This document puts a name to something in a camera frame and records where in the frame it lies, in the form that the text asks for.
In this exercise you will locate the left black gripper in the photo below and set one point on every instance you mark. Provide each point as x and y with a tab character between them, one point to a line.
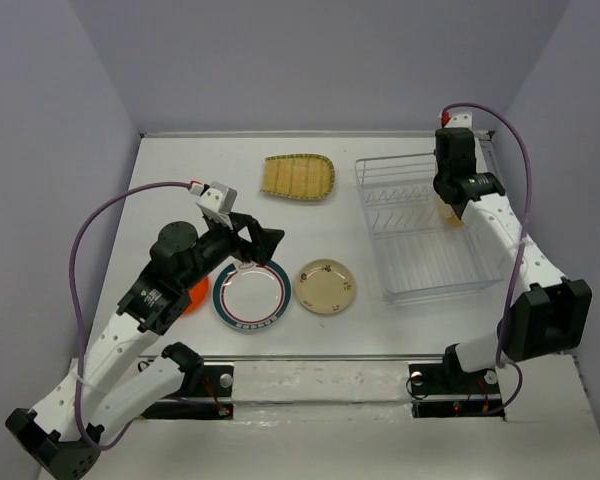
264	241

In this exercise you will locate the white plate green red rim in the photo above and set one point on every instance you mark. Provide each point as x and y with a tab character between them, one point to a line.
251	297

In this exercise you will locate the plain yellow round plate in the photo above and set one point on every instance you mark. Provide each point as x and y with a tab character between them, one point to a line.
447	213

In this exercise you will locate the bamboo pattern tray plate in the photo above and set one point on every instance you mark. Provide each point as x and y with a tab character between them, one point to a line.
299	176

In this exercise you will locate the small cream floral plate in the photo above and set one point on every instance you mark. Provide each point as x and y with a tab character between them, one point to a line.
325	287

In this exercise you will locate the orange plastic bowl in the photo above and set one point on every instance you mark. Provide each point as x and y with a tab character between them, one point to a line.
198	295

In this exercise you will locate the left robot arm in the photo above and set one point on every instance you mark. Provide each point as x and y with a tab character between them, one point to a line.
68	430

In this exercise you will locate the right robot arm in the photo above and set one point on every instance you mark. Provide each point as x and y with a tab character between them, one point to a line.
545	312

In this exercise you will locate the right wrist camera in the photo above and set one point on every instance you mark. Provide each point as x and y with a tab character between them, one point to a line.
456	120

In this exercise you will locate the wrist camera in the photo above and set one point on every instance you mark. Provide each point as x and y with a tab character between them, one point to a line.
456	120
216	203

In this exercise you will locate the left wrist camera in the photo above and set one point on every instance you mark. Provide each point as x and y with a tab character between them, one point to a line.
216	203

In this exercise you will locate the white wire dish rack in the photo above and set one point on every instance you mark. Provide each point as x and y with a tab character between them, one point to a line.
418	254

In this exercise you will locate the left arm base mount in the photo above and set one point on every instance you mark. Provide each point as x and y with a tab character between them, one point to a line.
206	399

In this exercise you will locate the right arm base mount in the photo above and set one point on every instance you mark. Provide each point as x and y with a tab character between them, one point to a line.
435	395

